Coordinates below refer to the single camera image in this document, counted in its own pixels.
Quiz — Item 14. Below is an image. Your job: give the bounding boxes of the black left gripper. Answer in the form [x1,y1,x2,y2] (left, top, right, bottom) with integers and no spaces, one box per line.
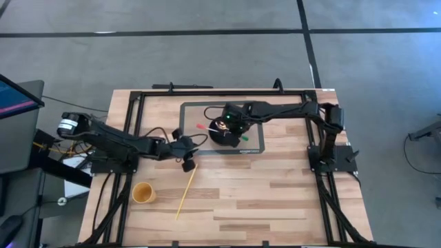
[168,127,200,173]

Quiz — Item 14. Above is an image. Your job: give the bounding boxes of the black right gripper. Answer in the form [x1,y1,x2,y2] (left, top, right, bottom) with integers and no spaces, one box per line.
[213,103,253,148]

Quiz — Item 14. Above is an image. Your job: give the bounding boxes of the red-handled spoon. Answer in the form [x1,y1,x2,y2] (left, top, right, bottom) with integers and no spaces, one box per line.
[196,123,224,135]

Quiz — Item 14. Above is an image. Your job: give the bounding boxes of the yellow chopstick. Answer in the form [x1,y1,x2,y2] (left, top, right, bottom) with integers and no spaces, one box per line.
[175,164,199,221]

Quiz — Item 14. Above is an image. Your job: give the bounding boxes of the yellow cup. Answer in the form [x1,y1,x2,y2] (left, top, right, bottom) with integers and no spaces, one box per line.
[132,181,157,205]

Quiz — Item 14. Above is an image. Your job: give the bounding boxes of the grey-edged silicone baking mat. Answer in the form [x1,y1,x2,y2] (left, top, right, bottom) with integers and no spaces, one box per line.
[178,101,266,155]

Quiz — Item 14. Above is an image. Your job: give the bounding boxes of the black bowl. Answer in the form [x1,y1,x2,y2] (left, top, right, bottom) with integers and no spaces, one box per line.
[208,118,241,147]

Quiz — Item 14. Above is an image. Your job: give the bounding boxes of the black bar with clamp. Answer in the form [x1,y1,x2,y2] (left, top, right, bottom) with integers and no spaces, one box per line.
[152,81,214,94]

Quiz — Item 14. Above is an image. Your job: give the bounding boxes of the white paper sheet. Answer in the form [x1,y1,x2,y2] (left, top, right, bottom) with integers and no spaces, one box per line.
[63,156,91,199]

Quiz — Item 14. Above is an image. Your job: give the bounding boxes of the black diagonal beam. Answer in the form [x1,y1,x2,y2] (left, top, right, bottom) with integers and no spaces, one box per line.
[29,151,92,189]

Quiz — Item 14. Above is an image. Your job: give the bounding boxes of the computer monitor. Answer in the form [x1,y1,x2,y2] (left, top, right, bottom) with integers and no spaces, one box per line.
[0,74,45,121]

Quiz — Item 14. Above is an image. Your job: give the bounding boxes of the black metal table frame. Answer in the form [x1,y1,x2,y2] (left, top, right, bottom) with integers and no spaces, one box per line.
[81,88,371,247]

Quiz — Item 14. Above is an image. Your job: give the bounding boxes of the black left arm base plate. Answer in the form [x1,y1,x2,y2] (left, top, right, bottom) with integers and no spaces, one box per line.
[90,153,139,174]

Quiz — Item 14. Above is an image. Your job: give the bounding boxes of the thin black floor cable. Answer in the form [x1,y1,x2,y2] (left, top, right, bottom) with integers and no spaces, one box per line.
[41,94,109,114]

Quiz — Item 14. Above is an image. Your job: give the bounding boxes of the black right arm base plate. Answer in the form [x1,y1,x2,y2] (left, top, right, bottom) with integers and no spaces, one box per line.
[307,144,358,173]

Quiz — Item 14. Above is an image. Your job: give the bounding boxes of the yellow cable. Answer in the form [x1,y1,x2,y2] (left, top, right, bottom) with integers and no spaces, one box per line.
[32,141,92,156]

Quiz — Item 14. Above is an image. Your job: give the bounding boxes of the curved black floor cable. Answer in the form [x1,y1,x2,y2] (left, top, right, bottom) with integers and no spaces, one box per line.
[403,134,441,175]

